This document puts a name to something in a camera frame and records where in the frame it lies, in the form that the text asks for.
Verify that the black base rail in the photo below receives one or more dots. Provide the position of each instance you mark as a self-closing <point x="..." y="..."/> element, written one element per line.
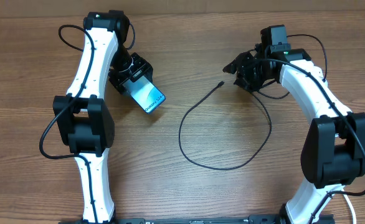
<point x="195" y="221"/>

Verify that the Samsung Galaxy smartphone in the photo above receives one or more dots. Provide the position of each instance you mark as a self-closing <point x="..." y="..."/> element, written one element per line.
<point x="145" y="94"/>

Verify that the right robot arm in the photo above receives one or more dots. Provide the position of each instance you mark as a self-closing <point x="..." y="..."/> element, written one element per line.
<point x="333" y="154"/>

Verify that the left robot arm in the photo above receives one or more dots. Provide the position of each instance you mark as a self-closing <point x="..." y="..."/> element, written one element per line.
<point x="82" y="116"/>

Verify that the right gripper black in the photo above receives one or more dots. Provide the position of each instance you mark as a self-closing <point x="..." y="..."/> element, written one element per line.
<point x="239" y="65"/>

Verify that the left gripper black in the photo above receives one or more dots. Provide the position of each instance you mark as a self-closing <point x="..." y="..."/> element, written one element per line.
<point x="142" y="66"/>

